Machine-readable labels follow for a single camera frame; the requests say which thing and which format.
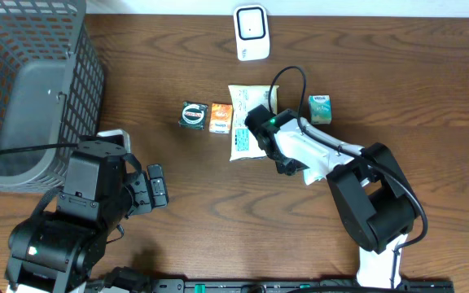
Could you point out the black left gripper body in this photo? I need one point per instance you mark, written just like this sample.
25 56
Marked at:
155 185

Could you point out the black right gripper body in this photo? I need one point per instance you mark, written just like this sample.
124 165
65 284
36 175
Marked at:
289 164

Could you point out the green tissue pack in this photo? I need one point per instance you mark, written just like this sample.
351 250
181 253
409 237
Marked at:
311 175

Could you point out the wet wipes pack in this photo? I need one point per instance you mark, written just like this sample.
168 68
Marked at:
244 98

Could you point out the teal Kleenex tissue box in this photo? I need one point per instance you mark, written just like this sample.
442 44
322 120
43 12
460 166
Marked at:
320 109

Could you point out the orange Kleenex tissue pack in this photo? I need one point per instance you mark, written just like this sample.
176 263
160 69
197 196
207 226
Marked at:
221 118

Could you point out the round sticker item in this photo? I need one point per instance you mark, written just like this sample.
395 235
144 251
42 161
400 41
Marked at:
193 115

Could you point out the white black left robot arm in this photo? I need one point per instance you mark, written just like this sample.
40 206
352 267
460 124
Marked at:
55 249

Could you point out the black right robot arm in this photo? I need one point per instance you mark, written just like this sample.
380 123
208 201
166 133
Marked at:
376 204

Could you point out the white barcode scanner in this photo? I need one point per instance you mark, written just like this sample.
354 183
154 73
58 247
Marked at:
252 35

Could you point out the grey plastic mesh basket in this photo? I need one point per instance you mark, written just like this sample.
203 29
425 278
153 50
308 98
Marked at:
51 90

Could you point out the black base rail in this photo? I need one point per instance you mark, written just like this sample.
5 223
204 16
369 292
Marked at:
329 285

